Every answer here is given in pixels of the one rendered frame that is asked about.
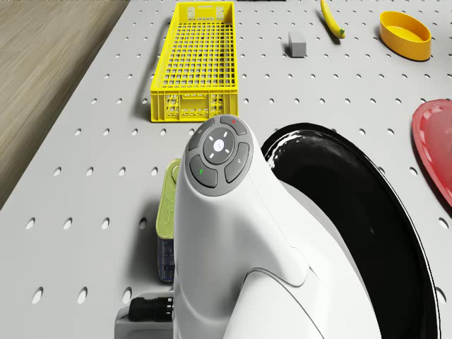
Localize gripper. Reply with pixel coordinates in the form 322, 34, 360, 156
113, 289, 176, 339

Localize banana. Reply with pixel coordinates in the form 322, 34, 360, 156
320, 0, 346, 40

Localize red plate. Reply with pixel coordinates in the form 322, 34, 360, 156
411, 99, 452, 208

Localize yellow bowl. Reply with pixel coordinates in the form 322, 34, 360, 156
379, 11, 432, 61

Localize yellow basket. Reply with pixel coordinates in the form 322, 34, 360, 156
150, 1, 240, 124

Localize grey cube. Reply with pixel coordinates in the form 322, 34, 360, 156
287, 30, 307, 58

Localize black plate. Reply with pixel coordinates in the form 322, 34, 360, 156
261, 122, 442, 339

